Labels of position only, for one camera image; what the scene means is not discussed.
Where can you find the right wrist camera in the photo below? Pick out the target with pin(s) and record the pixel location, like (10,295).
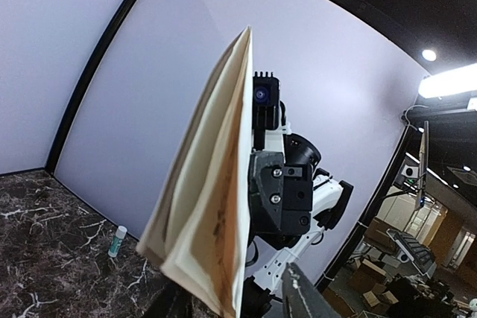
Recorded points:
(266,101)

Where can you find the small white-capped glue bottle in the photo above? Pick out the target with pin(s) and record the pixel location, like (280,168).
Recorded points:
(118,238)

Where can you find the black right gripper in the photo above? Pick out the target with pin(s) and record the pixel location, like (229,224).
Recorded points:
(280,191)

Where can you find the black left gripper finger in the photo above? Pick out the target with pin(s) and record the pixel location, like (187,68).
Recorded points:
(300,298)

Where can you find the black frame corner post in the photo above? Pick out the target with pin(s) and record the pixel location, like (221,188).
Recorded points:
(83,83)

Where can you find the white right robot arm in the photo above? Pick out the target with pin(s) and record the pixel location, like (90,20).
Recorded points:
(330,199)

